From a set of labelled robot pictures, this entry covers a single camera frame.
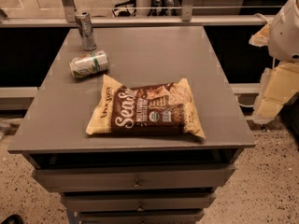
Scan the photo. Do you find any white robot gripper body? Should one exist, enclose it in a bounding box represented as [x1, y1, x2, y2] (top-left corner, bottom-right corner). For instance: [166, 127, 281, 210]
[268, 0, 299, 63]

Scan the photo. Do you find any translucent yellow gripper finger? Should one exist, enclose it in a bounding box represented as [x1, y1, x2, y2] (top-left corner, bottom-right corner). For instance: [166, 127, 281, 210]
[252, 62, 299, 124]
[249, 23, 270, 47]

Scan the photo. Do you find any brown sea salt chip bag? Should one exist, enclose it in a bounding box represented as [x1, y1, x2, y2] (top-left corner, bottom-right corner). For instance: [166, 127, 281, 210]
[86, 76, 205, 138]

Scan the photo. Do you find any metal window railing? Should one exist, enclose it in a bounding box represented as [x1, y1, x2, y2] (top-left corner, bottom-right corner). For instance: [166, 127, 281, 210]
[0, 0, 273, 27]

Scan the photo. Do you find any top grey drawer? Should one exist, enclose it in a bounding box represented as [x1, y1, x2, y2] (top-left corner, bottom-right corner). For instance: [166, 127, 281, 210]
[32, 163, 235, 193]

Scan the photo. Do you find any grey drawer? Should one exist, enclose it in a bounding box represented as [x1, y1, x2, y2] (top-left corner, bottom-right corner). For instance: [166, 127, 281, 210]
[61, 192, 215, 212]
[79, 209, 204, 224]
[32, 163, 235, 193]

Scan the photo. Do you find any middle grey drawer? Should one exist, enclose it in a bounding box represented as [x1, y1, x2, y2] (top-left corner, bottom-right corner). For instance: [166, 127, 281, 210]
[61, 192, 215, 212]

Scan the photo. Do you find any bottom grey drawer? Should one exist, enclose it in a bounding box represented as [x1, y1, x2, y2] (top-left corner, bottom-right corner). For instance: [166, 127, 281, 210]
[79, 209, 204, 224]

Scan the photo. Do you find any upright silver soda can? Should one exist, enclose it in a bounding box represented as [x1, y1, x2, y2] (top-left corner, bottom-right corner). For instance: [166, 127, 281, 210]
[75, 10, 96, 51]

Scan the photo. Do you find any grey drawer cabinet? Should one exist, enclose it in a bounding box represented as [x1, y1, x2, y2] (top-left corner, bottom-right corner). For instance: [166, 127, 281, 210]
[7, 26, 257, 224]

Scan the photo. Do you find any lying green white soda can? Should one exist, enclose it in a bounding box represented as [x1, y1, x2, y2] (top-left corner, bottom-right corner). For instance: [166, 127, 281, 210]
[69, 50, 109, 78]

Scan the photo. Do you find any black shoe tip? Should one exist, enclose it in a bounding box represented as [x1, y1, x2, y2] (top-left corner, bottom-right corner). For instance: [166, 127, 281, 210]
[1, 215, 23, 224]

